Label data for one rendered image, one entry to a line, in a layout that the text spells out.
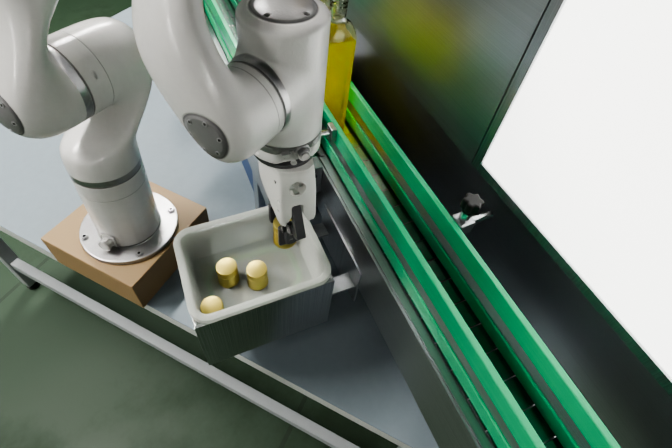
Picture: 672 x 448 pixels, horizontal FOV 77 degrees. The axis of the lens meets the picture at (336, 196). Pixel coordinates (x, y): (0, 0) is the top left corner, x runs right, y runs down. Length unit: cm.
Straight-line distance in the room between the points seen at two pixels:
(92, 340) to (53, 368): 14
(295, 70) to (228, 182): 78
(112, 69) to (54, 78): 8
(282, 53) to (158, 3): 10
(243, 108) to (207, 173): 83
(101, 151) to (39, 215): 46
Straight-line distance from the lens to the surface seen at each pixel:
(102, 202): 85
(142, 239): 94
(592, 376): 72
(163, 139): 129
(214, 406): 166
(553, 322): 72
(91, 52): 71
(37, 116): 68
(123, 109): 77
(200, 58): 34
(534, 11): 57
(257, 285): 72
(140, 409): 171
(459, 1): 67
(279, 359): 89
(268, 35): 37
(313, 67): 40
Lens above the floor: 160
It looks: 50 degrees down
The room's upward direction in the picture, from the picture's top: 8 degrees clockwise
